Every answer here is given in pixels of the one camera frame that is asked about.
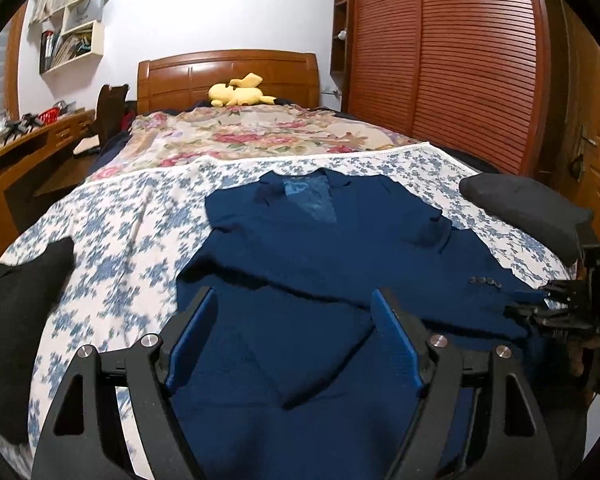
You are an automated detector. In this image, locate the dark grey folded garment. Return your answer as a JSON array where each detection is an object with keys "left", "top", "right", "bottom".
[{"left": 459, "top": 172, "right": 595, "bottom": 266}]

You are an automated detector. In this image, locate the blue floral bed sheet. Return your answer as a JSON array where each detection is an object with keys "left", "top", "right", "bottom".
[{"left": 0, "top": 142, "right": 578, "bottom": 480}]

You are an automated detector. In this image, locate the navy blue suit jacket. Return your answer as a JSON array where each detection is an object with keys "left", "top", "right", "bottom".
[{"left": 170, "top": 169, "right": 556, "bottom": 480}]

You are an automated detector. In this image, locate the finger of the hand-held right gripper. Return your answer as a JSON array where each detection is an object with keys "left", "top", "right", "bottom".
[
  {"left": 502, "top": 302, "right": 587, "bottom": 330},
  {"left": 540, "top": 281, "right": 587, "bottom": 303}
]

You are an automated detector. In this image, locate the person's right hand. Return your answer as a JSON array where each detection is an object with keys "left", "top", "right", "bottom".
[{"left": 566, "top": 332, "right": 600, "bottom": 386}]

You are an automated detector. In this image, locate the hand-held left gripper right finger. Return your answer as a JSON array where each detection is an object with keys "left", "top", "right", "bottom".
[{"left": 371, "top": 287, "right": 558, "bottom": 480}]

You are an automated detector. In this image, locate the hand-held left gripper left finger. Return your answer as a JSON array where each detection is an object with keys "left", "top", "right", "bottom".
[{"left": 31, "top": 286, "right": 218, "bottom": 480}]

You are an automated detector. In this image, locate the white wall shelf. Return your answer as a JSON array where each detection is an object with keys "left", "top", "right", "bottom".
[{"left": 28, "top": 0, "right": 112, "bottom": 76}]

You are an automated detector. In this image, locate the stack of books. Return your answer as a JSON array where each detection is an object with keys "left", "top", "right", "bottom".
[{"left": 51, "top": 32, "right": 93, "bottom": 68}]

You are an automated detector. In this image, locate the yellow plush toy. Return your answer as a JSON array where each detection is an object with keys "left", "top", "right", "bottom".
[{"left": 208, "top": 73, "right": 276, "bottom": 107}]

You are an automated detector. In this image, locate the dark wooden chair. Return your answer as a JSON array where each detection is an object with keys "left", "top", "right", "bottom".
[{"left": 92, "top": 84, "right": 131, "bottom": 146}]

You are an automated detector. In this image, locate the pink floral blanket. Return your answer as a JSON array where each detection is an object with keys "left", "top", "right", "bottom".
[{"left": 85, "top": 102, "right": 421, "bottom": 183}]

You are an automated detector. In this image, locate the black binder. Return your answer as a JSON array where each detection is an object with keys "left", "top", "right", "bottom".
[{"left": 39, "top": 31, "right": 55, "bottom": 73}]

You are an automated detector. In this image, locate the metal door handle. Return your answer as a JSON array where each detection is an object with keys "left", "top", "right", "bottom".
[{"left": 570, "top": 125, "right": 598, "bottom": 181}]

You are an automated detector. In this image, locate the wooden window frame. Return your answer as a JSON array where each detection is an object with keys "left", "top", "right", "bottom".
[{"left": 2, "top": 0, "right": 31, "bottom": 121}]

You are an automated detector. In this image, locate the wooden bed headboard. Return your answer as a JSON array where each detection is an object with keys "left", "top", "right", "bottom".
[{"left": 136, "top": 50, "right": 321, "bottom": 113}]

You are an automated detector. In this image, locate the wooden slatted wardrobe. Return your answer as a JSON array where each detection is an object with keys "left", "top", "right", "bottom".
[{"left": 330, "top": 0, "right": 553, "bottom": 178}]

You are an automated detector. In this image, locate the black tripod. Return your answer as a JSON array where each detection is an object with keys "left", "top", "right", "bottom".
[{"left": 2, "top": 114, "right": 40, "bottom": 143}]

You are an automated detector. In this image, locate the black garment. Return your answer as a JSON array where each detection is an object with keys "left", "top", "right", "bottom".
[{"left": 0, "top": 236, "right": 76, "bottom": 446}]

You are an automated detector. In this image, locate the wooden desk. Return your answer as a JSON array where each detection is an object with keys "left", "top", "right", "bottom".
[{"left": 0, "top": 107, "right": 98, "bottom": 271}]

